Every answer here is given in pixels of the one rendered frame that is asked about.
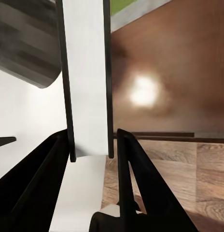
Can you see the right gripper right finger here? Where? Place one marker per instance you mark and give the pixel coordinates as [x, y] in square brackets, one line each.
[164, 211]

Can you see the table lamp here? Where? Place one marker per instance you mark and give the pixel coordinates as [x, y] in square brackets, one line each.
[29, 44]

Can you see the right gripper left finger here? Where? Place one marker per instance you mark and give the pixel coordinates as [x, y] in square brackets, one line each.
[29, 191]

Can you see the fixed window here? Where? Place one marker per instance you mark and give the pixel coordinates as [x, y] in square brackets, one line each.
[123, 12]

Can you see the hardback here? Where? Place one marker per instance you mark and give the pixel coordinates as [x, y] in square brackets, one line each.
[84, 35]

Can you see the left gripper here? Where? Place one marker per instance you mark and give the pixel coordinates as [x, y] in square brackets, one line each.
[7, 140]

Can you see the nightstand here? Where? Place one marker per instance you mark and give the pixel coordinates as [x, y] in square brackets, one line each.
[168, 73]

